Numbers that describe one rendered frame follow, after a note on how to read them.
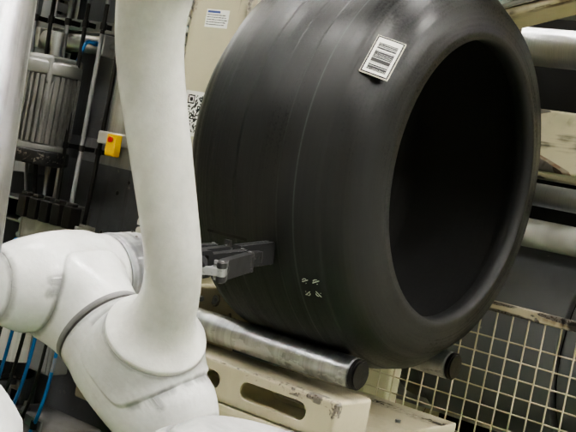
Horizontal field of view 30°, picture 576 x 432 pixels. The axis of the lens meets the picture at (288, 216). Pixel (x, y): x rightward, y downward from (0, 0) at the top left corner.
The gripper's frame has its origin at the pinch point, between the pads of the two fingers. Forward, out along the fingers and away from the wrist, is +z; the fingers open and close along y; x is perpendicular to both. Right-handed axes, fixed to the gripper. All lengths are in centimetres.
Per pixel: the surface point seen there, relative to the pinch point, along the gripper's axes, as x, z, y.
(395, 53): -27.8, 10.0, -11.9
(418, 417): 29, 41, -5
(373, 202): -8.5, 8.2, -12.3
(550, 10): -39, 70, -5
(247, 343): 16.2, 12.1, 9.2
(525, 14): -38, 68, -1
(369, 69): -25.5, 7.4, -9.9
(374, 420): 28.0, 29.2, -3.6
